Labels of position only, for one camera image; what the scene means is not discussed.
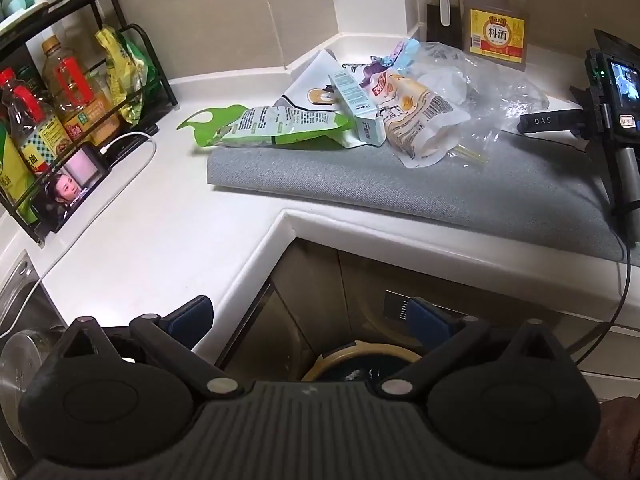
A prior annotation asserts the dark textured cloth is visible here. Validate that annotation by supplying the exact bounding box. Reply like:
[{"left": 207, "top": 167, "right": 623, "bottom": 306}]
[{"left": 584, "top": 396, "right": 640, "bottom": 480}]

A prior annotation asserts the blue pink wrapper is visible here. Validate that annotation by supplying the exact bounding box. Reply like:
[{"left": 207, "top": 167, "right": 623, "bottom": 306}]
[{"left": 362, "top": 38, "right": 422, "bottom": 87}]

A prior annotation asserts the light blue carton box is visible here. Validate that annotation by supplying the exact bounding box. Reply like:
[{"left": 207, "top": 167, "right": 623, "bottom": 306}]
[{"left": 327, "top": 70, "right": 389, "bottom": 149}]

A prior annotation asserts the grey fabric mat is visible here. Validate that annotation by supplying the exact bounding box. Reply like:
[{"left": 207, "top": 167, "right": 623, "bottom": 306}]
[{"left": 206, "top": 125, "right": 640, "bottom": 267}]

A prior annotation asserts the orange cap oil bottle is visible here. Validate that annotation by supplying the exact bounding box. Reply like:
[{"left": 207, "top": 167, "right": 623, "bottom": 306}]
[{"left": 40, "top": 35, "right": 119, "bottom": 144}]

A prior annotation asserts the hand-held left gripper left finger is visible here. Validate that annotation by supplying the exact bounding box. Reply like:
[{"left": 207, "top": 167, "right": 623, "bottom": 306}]
[{"left": 47, "top": 296, "right": 242, "bottom": 402}]

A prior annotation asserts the beige snack bag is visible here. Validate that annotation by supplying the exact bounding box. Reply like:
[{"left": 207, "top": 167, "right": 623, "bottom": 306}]
[{"left": 367, "top": 66, "right": 474, "bottom": 171}]

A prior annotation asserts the steel sink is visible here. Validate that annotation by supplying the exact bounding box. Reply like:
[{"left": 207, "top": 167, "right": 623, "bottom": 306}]
[{"left": 0, "top": 247, "right": 69, "bottom": 480}]

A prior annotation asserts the green white snack bag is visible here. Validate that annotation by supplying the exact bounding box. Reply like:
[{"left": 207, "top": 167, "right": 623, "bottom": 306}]
[{"left": 177, "top": 104, "right": 354, "bottom": 151}]

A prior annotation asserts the black wire rack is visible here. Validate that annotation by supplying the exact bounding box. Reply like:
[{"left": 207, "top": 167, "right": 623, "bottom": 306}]
[{"left": 0, "top": 0, "right": 179, "bottom": 249}]

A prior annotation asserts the beige rim trash bin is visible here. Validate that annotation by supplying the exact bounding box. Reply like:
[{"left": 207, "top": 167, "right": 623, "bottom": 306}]
[{"left": 300, "top": 339, "right": 427, "bottom": 384}]

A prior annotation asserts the red cap sauce bottle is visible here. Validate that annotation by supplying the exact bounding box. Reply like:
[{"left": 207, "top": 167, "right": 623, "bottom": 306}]
[{"left": 0, "top": 67, "right": 74, "bottom": 177}]

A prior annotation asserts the black smartphone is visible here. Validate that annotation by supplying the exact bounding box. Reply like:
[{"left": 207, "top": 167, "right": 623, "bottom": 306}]
[{"left": 37, "top": 141, "right": 114, "bottom": 234}]

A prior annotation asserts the white paper bag orange print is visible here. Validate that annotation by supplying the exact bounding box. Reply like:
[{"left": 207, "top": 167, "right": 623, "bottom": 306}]
[{"left": 272, "top": 49, "right": 372, "bottom": 111}]

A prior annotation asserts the white charging cable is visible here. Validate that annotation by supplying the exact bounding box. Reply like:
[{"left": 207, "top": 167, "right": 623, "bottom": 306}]
[{"left": 0, "top": 131, "right": 157, "bottom": 339}]

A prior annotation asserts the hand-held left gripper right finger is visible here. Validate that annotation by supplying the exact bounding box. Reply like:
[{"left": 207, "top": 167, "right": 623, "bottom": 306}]
[{"left": 379, "top": 296, "right": 577, "bottom": 400}]

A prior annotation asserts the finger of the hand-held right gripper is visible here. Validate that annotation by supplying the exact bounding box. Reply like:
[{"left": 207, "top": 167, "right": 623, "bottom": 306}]
[{"left": 519, "top": 108, "right": 587, "bottom": 137}]

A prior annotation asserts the dark oil dispenser bottle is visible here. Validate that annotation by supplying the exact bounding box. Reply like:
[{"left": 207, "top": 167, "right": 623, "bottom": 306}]
[{"left": 425, "top": 0, "right": 466, "bottom": 52}]

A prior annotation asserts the yellow green snack bag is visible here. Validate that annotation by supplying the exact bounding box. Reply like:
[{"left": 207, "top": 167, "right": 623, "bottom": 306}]
[{"left": 94, "top": 25, "right": 159, "bottom": 127}]

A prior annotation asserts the cooking wine jug yellow label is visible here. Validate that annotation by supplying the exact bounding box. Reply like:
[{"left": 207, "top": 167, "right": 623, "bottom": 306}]
[{"left": 462, "top": 0, "right": 530, "bottom": 72}]

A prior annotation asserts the yellow green plastic bottle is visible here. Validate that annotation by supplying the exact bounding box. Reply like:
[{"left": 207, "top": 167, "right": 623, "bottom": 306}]
[{"left": 0, "top": 120, "right": 39, "bottom": 227}]

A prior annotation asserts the clear plastic bag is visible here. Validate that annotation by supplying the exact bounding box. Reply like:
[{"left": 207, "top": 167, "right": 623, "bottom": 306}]
[{"left": 400, "top": 40, "right": 551, "bottom": 162}]

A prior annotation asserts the black cable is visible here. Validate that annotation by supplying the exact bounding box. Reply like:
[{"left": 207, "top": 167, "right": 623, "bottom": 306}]
[{"left": 565, "top": 232, "right": 632, "bottom": 362}]

